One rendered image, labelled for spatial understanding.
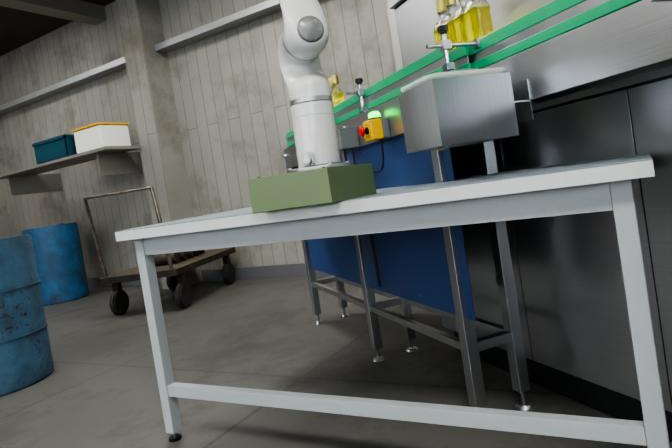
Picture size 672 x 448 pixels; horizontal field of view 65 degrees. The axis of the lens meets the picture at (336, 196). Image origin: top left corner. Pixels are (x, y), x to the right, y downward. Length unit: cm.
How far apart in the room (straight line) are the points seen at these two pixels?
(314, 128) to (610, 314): 96
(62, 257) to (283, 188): 505
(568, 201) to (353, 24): 355
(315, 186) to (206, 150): 420
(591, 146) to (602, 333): 53
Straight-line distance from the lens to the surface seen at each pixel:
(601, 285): 165
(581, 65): 129
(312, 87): 144
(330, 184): 129
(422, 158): 171
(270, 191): 139
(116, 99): 647
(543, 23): 141
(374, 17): 450
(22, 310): 325
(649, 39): 119
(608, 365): 173
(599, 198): 121
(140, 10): 584
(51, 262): 628
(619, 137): 151
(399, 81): 181
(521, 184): 118
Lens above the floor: 79
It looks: 1 degrees down
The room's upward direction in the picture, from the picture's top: 9 degrees counter-clockwise
